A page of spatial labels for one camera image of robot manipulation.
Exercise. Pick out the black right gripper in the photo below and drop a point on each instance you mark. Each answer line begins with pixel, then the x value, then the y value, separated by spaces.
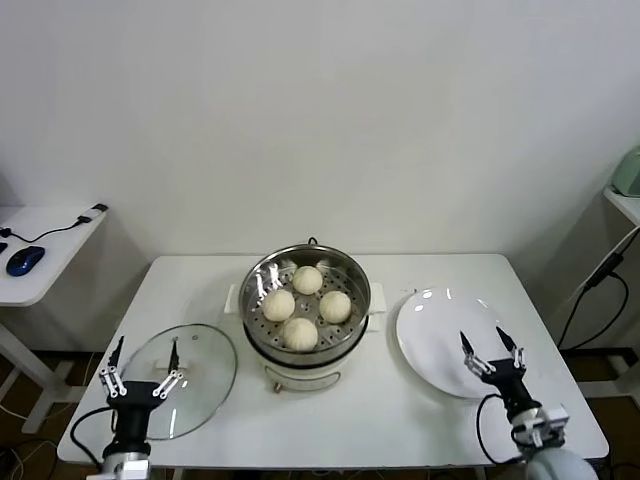
pixel 510 385

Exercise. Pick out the white side table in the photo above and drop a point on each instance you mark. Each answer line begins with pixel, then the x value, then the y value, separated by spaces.
pixel 55 250

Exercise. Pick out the round glass pot lid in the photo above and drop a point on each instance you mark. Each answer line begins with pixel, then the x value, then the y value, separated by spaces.
pixel 200 360

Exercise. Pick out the stainless steel steamer basket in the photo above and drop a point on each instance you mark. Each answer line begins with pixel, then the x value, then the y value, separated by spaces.
pixel 357 295

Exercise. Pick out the mint green appliance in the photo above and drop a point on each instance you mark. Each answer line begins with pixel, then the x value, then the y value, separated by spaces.
pixel 630 175

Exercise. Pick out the blue computer mouse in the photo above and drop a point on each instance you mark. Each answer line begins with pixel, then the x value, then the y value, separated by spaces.
pixel 25 260

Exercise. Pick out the white electric cooker base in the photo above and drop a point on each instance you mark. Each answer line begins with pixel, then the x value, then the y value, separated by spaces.
pixel 305 372

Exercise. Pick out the white shelf table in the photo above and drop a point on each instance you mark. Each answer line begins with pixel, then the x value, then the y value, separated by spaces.
pixel 627 205

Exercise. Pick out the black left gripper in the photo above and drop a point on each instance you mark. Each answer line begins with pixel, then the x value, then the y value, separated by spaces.
pixel 132 415

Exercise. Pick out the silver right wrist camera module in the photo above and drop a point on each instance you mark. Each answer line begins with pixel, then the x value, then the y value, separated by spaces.
pixel 545 425

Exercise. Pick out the round white plate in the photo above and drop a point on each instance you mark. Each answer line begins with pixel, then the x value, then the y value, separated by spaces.
pixel 430 340

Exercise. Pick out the white steamed baozi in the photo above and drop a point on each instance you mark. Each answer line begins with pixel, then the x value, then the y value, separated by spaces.
pixel 335 307
pixel 300 334
pixel 279 306
pixel 307 280

